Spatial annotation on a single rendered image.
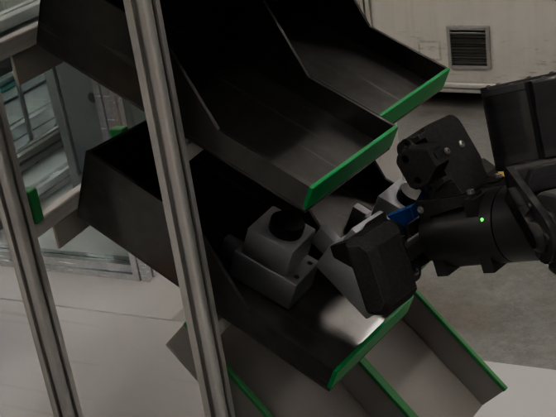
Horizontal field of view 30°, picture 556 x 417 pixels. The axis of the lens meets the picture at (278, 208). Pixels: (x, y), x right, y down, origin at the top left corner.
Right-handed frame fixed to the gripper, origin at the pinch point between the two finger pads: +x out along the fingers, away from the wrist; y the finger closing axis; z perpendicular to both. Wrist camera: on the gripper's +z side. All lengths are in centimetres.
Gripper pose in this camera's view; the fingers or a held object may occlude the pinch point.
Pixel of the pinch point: (381, 237)
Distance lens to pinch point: 84.9
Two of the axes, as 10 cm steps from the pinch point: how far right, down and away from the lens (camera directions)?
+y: -6.3, 3.5, -7.0
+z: -3.1, -9.3, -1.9
